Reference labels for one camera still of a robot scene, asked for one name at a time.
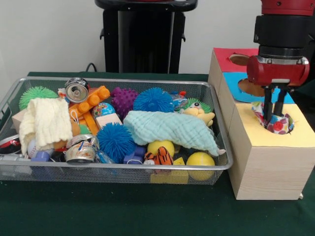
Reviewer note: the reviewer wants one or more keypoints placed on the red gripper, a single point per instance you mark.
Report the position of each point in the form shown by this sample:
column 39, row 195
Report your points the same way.
column 278, row 72

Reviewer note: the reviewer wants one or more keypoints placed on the colourful dotted cloth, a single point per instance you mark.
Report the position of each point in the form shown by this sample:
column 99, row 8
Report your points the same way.
column 278, row 125

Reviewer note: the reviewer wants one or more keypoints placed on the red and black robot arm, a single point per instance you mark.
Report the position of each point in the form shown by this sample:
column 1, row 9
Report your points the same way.
column 283, row 29

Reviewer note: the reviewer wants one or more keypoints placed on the wooden box with three holes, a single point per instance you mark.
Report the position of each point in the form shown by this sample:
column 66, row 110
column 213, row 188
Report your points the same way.
column 270, row 172

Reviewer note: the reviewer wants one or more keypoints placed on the shallow clear mesh bin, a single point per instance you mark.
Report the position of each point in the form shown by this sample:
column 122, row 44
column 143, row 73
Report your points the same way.
column 73, row 172

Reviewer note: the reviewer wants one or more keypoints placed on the dark green table cloth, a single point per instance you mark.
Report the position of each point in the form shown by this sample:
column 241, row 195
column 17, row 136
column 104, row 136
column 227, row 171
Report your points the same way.
column 307, row 100
column 123, row 209

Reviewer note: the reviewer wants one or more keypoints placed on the green spiky monster toy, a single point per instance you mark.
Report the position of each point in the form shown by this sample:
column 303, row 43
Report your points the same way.
column 205, row 106

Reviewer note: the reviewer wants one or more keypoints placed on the yellow smooth ball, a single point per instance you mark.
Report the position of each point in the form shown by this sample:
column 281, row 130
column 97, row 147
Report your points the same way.
column 200, row 162

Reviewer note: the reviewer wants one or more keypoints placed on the light blue waffle cloth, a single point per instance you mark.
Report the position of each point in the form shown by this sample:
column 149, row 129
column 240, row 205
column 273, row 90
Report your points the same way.
column 167, row 127

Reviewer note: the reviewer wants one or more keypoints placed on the blue spiky rubber ball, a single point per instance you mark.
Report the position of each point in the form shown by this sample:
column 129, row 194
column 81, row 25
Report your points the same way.
column 115, row 142
column 152, row 99

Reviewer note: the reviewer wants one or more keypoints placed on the orange tiger plush toy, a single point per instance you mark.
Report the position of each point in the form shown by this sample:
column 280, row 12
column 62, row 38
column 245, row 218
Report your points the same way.
column 163, row 157

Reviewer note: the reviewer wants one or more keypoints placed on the purple knobbly ball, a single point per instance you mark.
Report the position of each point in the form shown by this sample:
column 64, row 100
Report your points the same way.
column 125, row 100

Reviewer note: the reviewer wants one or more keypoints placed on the globe print ball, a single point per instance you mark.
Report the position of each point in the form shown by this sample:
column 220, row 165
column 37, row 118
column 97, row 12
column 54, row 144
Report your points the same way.
column 104, row 110

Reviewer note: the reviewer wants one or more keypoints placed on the orange plastic building block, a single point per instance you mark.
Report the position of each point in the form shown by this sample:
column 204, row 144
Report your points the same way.
column 93, row 99

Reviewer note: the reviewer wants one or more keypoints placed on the silver drink can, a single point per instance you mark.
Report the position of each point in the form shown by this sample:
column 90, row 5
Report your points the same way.
column 77, row 91

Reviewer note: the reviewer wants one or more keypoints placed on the cream waffle cloth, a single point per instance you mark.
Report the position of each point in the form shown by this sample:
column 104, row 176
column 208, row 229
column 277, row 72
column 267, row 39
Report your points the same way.
column 46, row 120

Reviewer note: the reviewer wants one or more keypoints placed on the green spiky rubber ball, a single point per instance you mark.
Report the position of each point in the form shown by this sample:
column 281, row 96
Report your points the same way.
column 37, row 93

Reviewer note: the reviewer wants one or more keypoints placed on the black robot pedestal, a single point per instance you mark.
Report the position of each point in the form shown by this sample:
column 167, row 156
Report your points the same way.
column 147, row 44

